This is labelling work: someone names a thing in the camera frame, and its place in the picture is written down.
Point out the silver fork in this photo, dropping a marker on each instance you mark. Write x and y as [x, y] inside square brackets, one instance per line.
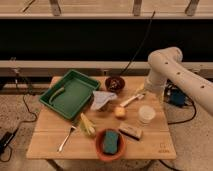
[66, 138]

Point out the white handled utensil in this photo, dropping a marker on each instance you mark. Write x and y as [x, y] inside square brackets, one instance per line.
[129, 100]

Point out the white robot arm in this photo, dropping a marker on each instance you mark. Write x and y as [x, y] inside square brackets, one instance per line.
[165, 64]

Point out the green bean pod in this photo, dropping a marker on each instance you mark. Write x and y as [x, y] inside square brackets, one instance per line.
[55, 94]

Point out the grey crumpled cloth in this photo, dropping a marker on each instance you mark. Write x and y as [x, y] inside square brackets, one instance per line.
[101, 98]

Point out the white plastic cup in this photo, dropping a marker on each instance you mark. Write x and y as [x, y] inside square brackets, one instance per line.
[146, 114]

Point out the wooden block brush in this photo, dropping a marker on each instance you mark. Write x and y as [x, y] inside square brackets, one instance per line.
[130, 130]

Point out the black power adapter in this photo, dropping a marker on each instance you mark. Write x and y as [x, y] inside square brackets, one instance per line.
[5, 140]

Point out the green plastic tray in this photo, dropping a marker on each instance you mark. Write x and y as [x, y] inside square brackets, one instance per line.
[78, 90]

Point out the teal sponge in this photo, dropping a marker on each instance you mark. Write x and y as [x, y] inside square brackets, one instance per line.
[110, 142]

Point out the yellow corn toy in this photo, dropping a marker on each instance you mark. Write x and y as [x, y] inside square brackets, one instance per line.
[88, 126]

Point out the orange bowl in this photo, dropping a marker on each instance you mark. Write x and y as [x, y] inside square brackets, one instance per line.
[99, 147]

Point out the dark red bowl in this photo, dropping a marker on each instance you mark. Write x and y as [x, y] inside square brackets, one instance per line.
[114, 84]

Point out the yellow white gripper body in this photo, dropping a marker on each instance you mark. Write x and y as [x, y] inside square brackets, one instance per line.
[140, 89]

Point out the blue device with cables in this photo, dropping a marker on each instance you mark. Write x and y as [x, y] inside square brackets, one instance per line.
[175, 96]

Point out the yellow apple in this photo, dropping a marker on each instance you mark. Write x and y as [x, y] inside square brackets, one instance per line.
[120, 112]

